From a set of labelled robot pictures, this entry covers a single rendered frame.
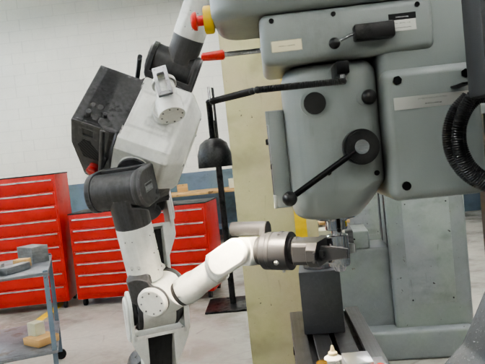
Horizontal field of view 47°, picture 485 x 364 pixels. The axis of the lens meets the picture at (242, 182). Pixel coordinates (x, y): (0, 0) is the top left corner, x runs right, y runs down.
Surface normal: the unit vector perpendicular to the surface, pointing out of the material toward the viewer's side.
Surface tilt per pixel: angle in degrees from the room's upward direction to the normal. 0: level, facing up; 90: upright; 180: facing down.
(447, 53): 90
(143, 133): 58
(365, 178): 90
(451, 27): 90
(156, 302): 102
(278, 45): 90
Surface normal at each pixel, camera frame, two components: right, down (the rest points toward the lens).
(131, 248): -0.24, 0.28
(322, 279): -0.12, 0.07
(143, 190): 0.96, -0.12
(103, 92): 0.23, -0.51
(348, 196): 0.00, 0.51
